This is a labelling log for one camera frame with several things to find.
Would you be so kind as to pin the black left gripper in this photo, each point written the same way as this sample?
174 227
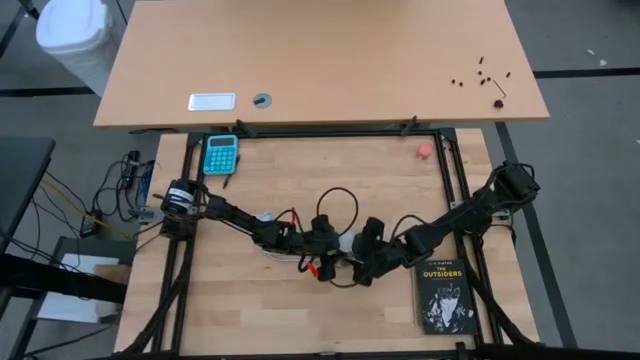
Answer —
326 260

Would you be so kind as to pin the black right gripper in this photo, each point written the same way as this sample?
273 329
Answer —
370 265

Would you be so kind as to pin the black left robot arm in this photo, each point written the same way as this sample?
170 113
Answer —
235 215

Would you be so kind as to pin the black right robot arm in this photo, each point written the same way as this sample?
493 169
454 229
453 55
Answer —
470 212

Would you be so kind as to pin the black Outsiders book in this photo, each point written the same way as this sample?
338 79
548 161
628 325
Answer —
447 300

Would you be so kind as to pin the small red box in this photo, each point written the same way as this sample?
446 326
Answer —
424 151

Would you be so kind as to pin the teal calculator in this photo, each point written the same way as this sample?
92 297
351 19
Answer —
220 155

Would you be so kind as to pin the beige wooden desk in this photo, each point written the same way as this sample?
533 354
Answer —
325 55

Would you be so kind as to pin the silver rectangular desk plate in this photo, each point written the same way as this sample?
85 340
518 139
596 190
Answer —
212 102

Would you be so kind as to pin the small black knob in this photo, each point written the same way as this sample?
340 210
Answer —
498 104

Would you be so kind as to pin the black allen key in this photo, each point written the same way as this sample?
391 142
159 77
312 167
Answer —
500 89

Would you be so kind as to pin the black power adapter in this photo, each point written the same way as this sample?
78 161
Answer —
90 227

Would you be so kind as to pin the white board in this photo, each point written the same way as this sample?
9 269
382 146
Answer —
75 295

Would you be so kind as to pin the black beam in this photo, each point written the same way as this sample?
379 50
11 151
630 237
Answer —
60 280

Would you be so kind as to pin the black side table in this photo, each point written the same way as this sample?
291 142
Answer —
22 175

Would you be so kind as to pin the white trash bin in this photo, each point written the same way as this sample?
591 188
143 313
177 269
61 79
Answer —
75 35

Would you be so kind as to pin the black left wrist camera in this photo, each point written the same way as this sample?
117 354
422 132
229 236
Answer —
322 226

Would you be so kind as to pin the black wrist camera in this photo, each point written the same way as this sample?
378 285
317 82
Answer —
322 226
373 231

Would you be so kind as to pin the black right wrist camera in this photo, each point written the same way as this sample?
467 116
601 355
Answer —
373 231

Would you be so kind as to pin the black aluminium table frame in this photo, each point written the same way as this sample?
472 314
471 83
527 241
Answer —
325 134

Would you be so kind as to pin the black frame clamp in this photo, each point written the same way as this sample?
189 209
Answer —
245 127
410 125

